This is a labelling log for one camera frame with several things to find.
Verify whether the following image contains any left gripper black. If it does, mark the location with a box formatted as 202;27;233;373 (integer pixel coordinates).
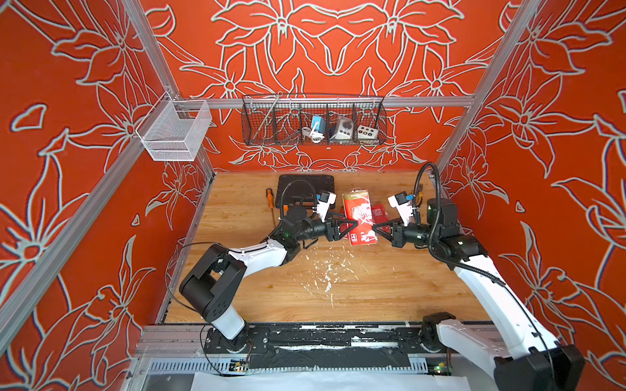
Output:
293;212;356;246

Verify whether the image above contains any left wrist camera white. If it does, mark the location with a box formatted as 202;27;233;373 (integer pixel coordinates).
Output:
315;191;337;223

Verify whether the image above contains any clear plastic wall bin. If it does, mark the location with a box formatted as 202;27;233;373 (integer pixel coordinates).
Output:
135;92;213;162

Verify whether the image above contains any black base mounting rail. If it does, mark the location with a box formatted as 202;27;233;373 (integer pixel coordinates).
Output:
200;322;454;376

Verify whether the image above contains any black orange tool case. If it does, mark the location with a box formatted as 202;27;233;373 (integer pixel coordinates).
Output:
275;174;336;209

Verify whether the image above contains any blue white small box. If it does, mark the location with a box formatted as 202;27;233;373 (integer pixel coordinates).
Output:
311;116;326;135

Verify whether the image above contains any white dotted cube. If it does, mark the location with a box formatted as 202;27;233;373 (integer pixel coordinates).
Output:
357;125;378;142

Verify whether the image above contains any white timer device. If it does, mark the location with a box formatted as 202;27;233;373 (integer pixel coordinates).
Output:
331;117;355;141

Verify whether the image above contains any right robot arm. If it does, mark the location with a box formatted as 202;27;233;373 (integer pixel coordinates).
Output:
373;162;585;390

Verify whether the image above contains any orange handled screwdriver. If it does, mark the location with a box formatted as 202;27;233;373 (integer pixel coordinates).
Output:
266;188;277;227

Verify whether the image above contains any red ruler set package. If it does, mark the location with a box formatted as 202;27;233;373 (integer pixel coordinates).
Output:
371;202;390;224
342;190;378;246

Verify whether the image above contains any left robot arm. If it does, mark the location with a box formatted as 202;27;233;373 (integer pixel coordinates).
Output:
179;206;359;350

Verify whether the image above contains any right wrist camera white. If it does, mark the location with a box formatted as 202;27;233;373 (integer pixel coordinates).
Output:
388;192;414;226

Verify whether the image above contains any black wire wall basket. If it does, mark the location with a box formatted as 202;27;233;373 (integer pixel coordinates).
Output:
241;93;388;147

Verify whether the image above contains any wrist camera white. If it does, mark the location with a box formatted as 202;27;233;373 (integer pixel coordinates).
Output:
315;191;337;223
388;192;414;226

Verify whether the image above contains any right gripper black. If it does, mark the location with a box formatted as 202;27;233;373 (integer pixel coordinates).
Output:
371;217;440;250

